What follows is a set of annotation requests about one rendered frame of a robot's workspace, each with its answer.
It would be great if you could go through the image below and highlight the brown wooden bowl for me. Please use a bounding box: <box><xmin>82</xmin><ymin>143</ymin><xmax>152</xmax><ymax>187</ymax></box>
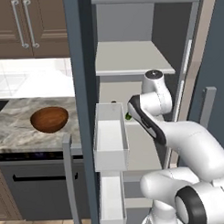
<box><xmin>28</xmin><ymin>105</ymin><xmax>69</xmax><ymax>135</ymax></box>

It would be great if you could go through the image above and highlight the grey fridge door handle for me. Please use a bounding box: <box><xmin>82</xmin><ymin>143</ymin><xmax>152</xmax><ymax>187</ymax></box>
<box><xmin>197</xmin><ymin>85</ymin><xmax>219</xmax><ymax>129</ymax></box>
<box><xmin>61</xmin><ymin>133</ymin><xmax>84</xmax><ymax>224</ymax></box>

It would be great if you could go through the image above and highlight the brown cupboard door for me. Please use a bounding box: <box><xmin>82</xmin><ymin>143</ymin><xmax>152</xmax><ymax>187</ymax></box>
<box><xmin>28</xmin><ymin>0</ymin><xmax>70</xmax><ymax>59</ymax></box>
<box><xmin>0</xmin><ymin>0</ymin><xmax>35</xmax><ymax>59</ymax></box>

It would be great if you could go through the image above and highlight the grey fridge freezer body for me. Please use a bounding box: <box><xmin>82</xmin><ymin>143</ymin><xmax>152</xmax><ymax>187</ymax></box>
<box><xmin>90</xmin><ymin>0</ymin><xmax>210</xmax><ymax>224</ymax></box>

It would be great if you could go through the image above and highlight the dark grey dishwasher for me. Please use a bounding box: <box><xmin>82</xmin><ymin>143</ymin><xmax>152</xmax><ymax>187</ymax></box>
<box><xmin>0</xmin><ymin>149</ymin><xmax>92</xmax><ymax>223</ymax></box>

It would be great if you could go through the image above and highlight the silver cupboard door handle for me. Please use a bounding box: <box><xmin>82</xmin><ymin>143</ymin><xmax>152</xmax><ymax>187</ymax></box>
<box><xmin>10</xmin><ymin>0</ymin><xmax>30</xmax><ymax>49</ymax></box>
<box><xmin>22</xmin><ymin>0</ymin><xmax>40</xmax><ymax>49</ymax></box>

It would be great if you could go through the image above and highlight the dark grey fridge door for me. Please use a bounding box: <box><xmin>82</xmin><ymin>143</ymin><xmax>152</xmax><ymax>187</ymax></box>
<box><xmin>62</xmin><ymin>0</ymin><xmax>102</xmax><ymax>224</ymax></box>
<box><xmin>157</xmin><ymin>0</ymin><xmax>224</xmax><ymax>177</ymax></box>

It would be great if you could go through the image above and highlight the narrow white door bin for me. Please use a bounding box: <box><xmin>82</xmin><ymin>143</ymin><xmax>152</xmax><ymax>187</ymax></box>
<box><xmin>98</xmin><ymin>170</ymin><xmax>128</xmax><ymax>224</ymax></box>

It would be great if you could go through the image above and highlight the black dishwasher handle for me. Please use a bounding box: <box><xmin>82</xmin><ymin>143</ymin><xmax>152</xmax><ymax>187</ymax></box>
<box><xmin>12</xmin><ymin>172</ymin><xmax>80</xmax><ymax>183</ymax></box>

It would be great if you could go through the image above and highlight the large white door bin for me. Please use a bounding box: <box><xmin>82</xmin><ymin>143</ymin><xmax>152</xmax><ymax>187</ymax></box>
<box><xmin>91</xmin><ymin>101</ymin><xmax>132</xmax><ymax>173</ymax></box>

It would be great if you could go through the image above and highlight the pale grey fridge shelf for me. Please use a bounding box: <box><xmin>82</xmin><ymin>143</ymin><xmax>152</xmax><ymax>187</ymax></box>
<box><xmin>94</xmin><ymin>38</ymin><xmax>176</xmax><ymax>78</ymax></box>

